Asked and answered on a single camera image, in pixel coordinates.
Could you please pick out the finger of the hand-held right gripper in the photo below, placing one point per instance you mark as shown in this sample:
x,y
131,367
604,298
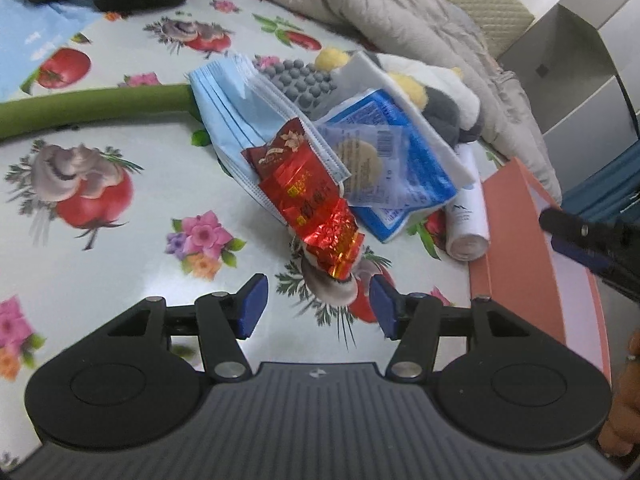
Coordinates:
x,y
580,232

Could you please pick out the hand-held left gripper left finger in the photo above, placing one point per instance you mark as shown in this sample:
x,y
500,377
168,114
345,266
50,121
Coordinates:
x,y
252,305

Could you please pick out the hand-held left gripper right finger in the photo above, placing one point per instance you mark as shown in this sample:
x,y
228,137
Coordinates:
x,y
382,305

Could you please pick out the orange box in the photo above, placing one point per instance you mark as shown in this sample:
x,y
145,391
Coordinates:
x,y
525,260

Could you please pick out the shiny red foil snack packet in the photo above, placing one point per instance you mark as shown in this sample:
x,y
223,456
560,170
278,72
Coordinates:
x,y
310,205

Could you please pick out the blue printed packet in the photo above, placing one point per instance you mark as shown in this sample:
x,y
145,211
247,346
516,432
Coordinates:
x,y
425,185

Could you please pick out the person's right hand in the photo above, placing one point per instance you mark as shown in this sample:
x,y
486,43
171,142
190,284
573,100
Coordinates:
x,y
625,410

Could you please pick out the floral printed tablecloth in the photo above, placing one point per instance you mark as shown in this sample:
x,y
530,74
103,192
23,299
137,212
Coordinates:
x,y
150,260

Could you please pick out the white tube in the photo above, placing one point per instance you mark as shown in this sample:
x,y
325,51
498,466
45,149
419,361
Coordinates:
x,y
467,220

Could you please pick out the clear biscuit packet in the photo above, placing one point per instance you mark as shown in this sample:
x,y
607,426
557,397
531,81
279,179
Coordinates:
x,y
357,157

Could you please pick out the white cabinet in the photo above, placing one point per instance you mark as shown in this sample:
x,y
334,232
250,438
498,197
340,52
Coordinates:
x,y
565,45

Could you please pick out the grey white yellow plush toy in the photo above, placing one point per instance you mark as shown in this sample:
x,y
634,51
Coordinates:
x,y
450,95

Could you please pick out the stack of blue face masks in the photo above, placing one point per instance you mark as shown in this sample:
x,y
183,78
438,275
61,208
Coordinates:
x,y
235,110

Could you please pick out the white plastic bag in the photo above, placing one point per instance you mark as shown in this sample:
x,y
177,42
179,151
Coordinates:
x,y
370,72

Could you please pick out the cream textured pillow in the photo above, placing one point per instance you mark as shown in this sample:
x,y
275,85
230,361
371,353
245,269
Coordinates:
x,y
480,5

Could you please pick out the beige quilted jacket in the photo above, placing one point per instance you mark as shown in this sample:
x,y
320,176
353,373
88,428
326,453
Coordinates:
x,y
390,10

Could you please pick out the light blue printed cloth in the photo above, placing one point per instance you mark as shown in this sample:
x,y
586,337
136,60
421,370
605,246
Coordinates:
x,y
35,40

